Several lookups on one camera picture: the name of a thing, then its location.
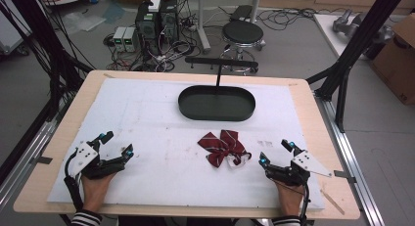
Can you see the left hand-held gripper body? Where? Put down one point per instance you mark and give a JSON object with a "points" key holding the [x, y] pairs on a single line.
{"points": [[83, 157]]}

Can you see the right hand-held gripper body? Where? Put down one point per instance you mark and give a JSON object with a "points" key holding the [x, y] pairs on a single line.
{"points": [[306, 164]]}

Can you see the dark red striped bow tie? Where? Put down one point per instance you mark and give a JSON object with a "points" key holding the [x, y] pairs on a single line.
{"points": [[225, 147]]}

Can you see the black oval tray rack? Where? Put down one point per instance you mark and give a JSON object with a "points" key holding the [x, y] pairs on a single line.
{"points": [[215, 103]]}

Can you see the person's left hand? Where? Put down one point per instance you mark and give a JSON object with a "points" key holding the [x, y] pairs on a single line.
{"points": [[94, 193]]}

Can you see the person's right hand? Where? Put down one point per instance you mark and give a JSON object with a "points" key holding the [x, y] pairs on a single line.
{"points": [[291, 200]]}

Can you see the white foam mat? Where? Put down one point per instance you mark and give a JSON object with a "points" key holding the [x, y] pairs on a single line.
{"points": [[163, 154]]}

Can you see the black tape strip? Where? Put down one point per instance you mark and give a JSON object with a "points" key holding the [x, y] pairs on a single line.
{"points": [[45, 160]]}

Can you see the grey tape strip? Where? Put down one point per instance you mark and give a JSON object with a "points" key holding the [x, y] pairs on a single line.
{"points": [[345, 175]]}

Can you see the thin wooden stick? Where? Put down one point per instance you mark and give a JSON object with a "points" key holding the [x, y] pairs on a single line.
{"points": [[332, 202]]}

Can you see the person's right striped sleeve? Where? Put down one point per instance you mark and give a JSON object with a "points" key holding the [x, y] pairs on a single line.
{"points": [[286, 221]]}

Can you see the person's striped sleeve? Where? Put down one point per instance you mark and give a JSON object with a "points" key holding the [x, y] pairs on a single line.
{"points": [[286, 221], [86, 218]]}

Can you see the person's left striped sleeve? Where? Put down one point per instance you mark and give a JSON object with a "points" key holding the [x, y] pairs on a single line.
{"points": [[86, 218]]}

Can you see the grey power supply unit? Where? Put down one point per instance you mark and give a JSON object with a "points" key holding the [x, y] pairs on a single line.
{"points": [[119, 39], [131, 39]]}

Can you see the clear plastic sheet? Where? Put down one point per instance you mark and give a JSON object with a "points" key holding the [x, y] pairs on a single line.
{"points": [[83, 22]]}

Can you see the black computer tower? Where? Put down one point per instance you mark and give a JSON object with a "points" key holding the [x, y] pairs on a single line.
{"points": [[169, 20], [147, 27]]}

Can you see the white low platform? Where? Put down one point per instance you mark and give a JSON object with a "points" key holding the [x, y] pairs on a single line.
{"points": [[332, 33]]}

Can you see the black round stool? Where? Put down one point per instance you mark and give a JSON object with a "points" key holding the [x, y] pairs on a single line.
{"points": [[243, 33]]}

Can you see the brown cardboard box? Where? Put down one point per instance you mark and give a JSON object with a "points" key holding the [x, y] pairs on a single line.
{"points": [[396, 63]]}

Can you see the grey robot part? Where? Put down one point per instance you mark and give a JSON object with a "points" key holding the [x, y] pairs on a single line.
{"points": [[345, 22]]}

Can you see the black flat pad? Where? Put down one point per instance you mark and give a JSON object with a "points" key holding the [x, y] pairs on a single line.
{"points": [[240, 12]]}

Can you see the small white box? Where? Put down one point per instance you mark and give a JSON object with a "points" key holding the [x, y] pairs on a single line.
{"points": [[154, 4]]}

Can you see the grey desk leg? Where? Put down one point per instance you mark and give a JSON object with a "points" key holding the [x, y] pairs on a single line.
{"points": [[203, 23]]}

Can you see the aluminium rail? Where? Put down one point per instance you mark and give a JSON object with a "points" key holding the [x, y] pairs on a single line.
{"points": [[352, 160], [29, 154]]}

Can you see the black metal frame post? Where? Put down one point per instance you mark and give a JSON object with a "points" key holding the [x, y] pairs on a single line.
{"points": [[42, 40], [355, 46]]}

